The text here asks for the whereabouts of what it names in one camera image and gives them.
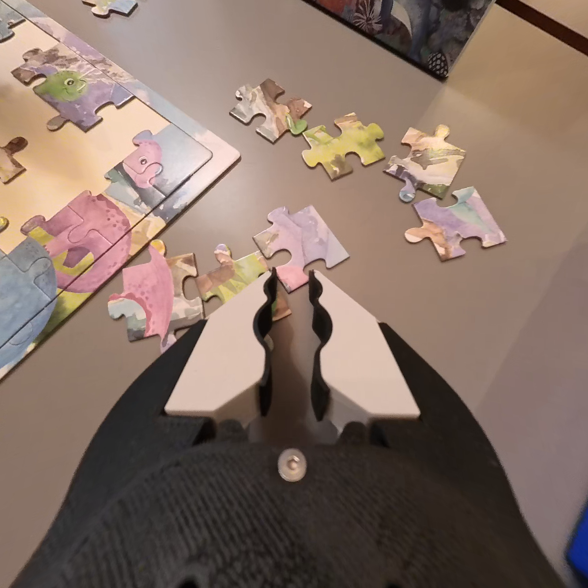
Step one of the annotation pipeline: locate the dinosaur puzzle tray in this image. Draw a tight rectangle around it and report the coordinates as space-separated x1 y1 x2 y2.
0 0 242 382

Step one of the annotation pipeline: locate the brown grey puzzle piece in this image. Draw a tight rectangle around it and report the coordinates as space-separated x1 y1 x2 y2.
229 78 313 144

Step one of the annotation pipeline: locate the peach purple puzzle piece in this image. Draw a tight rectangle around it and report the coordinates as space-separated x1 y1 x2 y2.
383 124 467 203

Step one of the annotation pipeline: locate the green tan puzzle piece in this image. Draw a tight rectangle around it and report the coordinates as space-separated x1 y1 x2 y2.
198 243 292 322

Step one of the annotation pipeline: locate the green yellow puzzle piece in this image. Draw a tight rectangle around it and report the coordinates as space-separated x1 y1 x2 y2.
301 111 386 181

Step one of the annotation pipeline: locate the pink dinosaur head puzzle piece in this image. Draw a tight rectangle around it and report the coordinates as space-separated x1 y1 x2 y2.
105 124 214 207

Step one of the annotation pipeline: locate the pastel purple pink puzzle piece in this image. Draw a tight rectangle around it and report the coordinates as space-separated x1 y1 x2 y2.
252 204 351 295

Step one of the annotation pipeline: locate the illustrated puzzle box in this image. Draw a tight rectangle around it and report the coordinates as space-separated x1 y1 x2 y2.
303 0 497 81

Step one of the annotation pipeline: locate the pale blue purple puzzle piece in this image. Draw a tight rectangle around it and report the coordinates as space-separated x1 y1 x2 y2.
0 7 26 44

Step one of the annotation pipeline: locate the purple blue green puzzle piece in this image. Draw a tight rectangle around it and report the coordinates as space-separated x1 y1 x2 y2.
21 215 132 295

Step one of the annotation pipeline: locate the blue plastic bin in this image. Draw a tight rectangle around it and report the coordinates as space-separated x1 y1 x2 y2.
565 519 588 579

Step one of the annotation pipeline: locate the blue dinosaur body puzzle piece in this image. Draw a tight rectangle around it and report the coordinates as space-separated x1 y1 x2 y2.
0 241 58 364

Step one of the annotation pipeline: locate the green dinosaur head puzzle piece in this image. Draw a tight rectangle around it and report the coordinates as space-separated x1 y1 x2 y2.
11 47 99 99

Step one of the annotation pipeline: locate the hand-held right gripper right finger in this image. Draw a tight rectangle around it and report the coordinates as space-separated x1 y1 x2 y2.
308 270 422 435

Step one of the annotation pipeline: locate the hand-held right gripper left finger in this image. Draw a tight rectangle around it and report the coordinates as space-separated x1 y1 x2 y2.
164 268 278 424

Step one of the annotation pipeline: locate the pink yellow blue puzzle piece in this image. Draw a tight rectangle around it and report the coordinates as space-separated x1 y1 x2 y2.
82 0 138 18

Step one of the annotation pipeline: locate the purple dinosaur body puzzle piece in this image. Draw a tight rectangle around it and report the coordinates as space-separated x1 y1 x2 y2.
66 190 134 251

